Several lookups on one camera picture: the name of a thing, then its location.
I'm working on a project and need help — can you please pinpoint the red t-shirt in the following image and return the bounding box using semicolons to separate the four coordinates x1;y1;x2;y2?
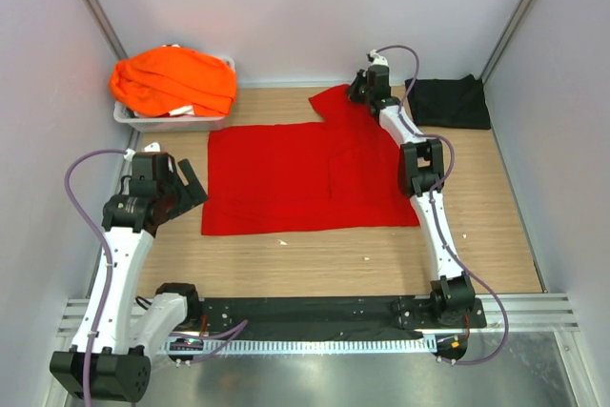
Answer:
201;85;418;236

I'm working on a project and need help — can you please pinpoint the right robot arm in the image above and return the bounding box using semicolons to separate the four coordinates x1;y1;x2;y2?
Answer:
347;55;476;327

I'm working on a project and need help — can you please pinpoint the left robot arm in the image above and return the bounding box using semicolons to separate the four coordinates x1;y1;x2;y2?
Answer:
50;143;208;406

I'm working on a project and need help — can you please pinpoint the white plastic basket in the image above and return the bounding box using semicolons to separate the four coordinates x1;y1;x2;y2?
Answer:
111;57;237;132

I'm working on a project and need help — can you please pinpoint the folded black t-shirt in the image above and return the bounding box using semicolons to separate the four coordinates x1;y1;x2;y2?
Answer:
405;74;491;131

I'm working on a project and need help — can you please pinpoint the white red garment in basket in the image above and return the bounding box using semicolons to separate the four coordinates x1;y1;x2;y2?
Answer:
133;106;195;119

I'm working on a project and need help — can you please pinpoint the orange t-shirt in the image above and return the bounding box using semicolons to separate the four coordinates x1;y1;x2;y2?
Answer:
109;46;237;117

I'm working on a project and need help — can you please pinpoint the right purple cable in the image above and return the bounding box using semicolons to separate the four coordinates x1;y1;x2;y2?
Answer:
371;44;511;368

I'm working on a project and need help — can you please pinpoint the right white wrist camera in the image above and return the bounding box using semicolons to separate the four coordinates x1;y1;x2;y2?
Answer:
367;50;389;67

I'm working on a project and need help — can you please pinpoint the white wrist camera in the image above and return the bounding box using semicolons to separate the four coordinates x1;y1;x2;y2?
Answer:
367;50;389;67
124;142;162;160

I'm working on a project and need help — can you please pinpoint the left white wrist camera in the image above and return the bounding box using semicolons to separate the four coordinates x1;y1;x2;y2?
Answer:
124;142;162;160

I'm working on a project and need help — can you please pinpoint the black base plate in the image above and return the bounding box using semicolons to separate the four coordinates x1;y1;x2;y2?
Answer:
201;295;487;342

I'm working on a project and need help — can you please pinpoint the right corner post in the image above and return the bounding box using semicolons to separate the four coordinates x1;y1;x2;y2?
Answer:
480;0;537;83

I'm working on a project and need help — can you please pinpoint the corner post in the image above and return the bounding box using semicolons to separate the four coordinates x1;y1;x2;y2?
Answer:
83;0;128;60
480;0;537;83

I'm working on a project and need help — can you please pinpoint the left corner post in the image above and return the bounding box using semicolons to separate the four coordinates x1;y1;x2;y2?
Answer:
83;0;128;60

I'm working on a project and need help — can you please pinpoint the slotted cable duct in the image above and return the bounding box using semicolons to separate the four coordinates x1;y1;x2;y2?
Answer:
162;336;437;357

